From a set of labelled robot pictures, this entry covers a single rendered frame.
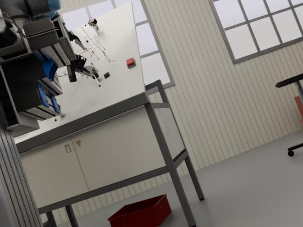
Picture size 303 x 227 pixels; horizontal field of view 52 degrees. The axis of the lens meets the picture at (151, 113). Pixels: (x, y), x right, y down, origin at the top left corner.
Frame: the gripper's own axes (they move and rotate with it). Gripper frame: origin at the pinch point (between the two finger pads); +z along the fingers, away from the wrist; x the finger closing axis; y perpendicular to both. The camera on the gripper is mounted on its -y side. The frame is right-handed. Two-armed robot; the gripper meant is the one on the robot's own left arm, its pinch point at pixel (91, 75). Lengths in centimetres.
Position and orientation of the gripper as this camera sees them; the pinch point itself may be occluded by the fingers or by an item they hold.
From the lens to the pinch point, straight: 199.1
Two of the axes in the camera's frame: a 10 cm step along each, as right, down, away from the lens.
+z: 6.7, 3.3, 6.6
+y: 2.3, -9.4, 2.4
